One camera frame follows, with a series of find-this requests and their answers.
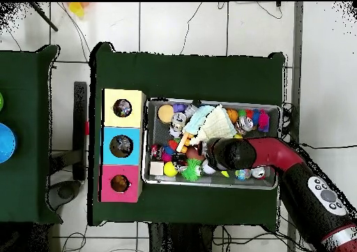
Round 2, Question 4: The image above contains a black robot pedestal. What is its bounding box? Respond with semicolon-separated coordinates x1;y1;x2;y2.
147;223;220;252

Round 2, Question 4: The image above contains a peach orange ball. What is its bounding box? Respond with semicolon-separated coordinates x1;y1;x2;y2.
157;104;176;124

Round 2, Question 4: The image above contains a black chair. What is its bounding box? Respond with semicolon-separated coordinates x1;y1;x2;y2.
49;81;90;211

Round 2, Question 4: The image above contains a yellow ball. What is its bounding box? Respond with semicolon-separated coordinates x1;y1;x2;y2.
163;162;179;178

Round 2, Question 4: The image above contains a black cable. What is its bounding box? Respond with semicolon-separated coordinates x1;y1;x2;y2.
179;1;204;56
280;102;357;152

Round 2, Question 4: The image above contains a multicolour cartoon print cloth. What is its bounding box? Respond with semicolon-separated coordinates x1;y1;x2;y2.
114;100;132;117

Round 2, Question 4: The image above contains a mint green cloth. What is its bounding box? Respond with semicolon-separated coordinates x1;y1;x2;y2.
183;105;216;137

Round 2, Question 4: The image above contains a small wooden cube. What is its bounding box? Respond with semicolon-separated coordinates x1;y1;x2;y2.
149;161;165;177

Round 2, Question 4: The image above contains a yellow rubber duck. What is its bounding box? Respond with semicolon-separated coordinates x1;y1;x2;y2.
112;176;129;192

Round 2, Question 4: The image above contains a yellow floor object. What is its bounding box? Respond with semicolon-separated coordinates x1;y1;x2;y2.
68;2;87;18

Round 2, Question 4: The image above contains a cream yellow cloth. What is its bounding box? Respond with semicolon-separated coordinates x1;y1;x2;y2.
195;103;238;142

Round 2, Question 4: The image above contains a grey metal beam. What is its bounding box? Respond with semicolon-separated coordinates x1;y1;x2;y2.
286;1;305;147

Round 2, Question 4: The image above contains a green spiky ball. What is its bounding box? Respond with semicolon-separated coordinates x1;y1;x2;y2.
183;158;202;183

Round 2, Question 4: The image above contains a black rod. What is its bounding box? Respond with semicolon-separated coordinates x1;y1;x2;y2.
27;2;59;32

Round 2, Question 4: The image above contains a pink spiky ball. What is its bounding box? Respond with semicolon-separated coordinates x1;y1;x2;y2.
257;109;271;133

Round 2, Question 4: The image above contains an orange toy basketball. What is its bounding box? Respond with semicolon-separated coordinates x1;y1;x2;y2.
227;109;240;124

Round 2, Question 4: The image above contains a wooden box with three holes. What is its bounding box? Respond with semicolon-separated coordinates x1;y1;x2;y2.
99;88;146;204

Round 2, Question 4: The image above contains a green cloth side table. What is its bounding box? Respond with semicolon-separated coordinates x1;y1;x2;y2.
0;44;61;225

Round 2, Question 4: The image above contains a silver drinks can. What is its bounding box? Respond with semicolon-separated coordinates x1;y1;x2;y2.
171;112;188;129

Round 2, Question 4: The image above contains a blue round disc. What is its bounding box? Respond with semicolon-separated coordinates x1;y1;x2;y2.
0;122;17;165

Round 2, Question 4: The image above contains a shallow clear mesh bin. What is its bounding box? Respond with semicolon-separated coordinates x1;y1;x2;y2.
142;98;282;191

